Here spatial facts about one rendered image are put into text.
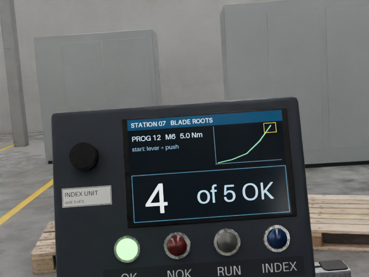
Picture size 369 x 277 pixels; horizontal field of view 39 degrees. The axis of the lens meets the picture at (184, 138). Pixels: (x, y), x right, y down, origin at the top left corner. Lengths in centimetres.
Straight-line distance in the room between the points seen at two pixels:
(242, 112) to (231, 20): 591
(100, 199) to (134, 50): 750
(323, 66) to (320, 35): 37
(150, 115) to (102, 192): 9
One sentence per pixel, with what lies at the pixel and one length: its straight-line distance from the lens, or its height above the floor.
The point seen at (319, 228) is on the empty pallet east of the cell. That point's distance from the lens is 380.
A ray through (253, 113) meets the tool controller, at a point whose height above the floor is 124.
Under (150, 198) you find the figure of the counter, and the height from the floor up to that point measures 116.
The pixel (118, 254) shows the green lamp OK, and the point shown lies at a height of 111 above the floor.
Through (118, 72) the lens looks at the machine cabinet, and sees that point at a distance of 804.
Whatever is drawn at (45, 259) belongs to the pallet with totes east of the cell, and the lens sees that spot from 373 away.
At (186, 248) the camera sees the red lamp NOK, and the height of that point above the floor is 111.
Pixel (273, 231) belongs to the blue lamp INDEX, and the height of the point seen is 113.
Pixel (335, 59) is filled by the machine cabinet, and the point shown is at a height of 132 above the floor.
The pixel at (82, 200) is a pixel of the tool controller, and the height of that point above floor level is 117.
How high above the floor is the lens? 129
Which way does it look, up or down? 7 degrees down
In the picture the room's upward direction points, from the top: 4 degrees counter-clockwise
